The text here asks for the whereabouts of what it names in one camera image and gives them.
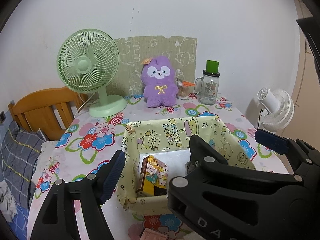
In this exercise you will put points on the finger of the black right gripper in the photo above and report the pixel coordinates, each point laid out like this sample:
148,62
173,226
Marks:
300,155

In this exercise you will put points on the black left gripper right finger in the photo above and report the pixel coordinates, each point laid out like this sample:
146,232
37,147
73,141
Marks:
219,201

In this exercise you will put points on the grey knitted glove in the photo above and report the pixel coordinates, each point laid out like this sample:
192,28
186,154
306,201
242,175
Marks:
190,167

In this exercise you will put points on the beige door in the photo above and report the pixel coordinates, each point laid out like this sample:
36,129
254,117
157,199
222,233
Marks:
305,86

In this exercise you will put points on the white floor fan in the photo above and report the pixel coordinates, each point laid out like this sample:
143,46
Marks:
278,109

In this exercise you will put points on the yellow cartoon carton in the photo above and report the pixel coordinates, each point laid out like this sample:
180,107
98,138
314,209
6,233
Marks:
153,177

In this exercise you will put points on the floral tablecloth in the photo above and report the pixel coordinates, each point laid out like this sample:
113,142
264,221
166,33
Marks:
89,143

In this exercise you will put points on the pink mask packet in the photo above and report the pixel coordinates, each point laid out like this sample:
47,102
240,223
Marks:
149,234

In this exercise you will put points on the yellow cartoon paper box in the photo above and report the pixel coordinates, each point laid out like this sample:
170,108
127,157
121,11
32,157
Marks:
169,140

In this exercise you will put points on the grey plaid pillow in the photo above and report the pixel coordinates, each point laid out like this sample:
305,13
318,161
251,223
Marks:
20,150

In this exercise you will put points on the glass jar with green lid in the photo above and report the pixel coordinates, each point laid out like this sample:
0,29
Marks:
206,87

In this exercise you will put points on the toothpick holder orange lid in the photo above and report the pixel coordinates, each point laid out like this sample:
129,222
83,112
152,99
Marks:
183,88

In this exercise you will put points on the purple plush toy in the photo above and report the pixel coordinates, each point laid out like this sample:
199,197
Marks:
158,78

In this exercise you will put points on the green desk fan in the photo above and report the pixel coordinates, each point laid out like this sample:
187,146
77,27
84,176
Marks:
87,62

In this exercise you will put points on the green cartoon patterned board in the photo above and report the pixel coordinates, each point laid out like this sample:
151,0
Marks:
181,51

